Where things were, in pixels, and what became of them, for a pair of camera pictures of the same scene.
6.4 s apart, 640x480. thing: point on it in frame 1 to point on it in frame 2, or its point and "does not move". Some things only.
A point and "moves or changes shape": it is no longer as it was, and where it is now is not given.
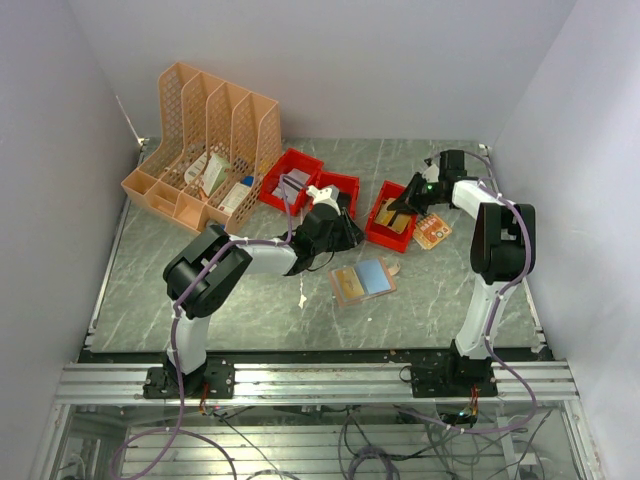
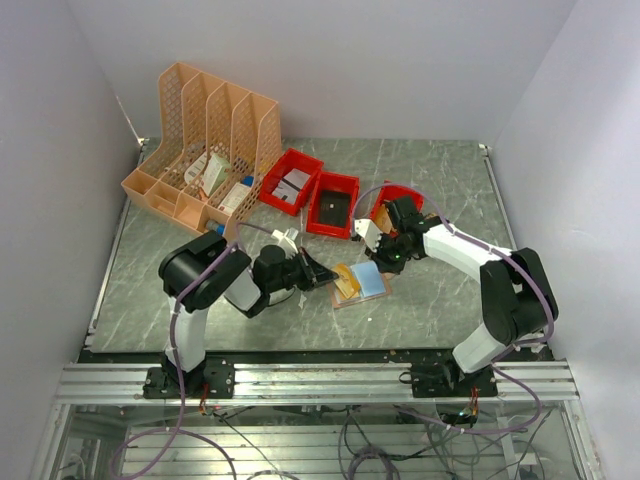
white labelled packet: x=196 y=170 does not move
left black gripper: x=352 y=234 to x=314 y=274
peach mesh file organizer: x=207 y=147 does not move
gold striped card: x=385 y=217 moves or changes shape
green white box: x=217 y=172 does not move
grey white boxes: x=291 y=183 does not move
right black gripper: x=410 y=203 to x=383 y=264
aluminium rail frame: x=519 y=383 does not move
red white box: x=234 y=199 does not move
